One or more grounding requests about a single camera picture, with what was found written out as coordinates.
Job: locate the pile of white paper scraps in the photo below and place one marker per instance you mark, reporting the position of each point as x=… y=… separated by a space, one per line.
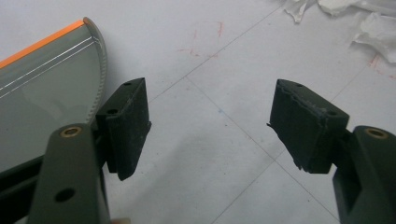
x=373 y=34

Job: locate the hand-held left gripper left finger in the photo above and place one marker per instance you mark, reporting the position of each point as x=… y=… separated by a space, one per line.
x=127 y=124

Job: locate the grey dustpan with orange edge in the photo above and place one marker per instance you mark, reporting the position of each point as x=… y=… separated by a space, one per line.
x=46 y=102

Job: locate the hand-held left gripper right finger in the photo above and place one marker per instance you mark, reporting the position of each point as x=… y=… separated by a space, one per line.
x=306 y=130

